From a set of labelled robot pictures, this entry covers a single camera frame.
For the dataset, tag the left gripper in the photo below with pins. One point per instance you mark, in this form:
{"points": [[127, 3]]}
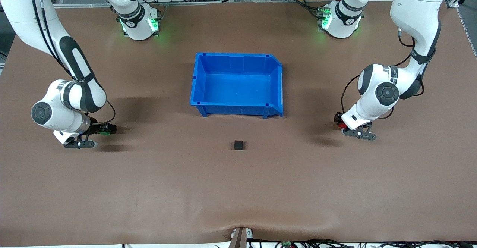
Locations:
{"points": [[338, 119]]}

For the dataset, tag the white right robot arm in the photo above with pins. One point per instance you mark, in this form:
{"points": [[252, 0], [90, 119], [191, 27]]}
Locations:
{"points": [[22, 9]]}

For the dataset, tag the red cube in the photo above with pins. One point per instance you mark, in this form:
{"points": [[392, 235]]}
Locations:
{"points": [[342, 125]]}

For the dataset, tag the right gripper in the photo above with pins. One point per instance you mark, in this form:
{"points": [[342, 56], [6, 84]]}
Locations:
{"points": [[96, 128]]}

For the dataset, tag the black cube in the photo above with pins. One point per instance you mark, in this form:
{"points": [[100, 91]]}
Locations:
{"points": [[238, 145]]}

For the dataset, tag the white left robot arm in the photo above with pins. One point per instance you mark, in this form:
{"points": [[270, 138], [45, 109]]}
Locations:
{"points": [[413, 9]]}

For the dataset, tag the aluminium table edge rail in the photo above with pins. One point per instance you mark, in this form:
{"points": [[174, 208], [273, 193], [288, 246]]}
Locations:
{"points": [[242, 2]]}

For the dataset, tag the blue plastic storage bin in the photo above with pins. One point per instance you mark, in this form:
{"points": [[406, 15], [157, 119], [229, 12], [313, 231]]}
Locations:
{"points": [[234, 80]]}

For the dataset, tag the small green connector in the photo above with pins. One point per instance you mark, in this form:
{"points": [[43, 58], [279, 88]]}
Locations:
{"points": [[286, 244]]}

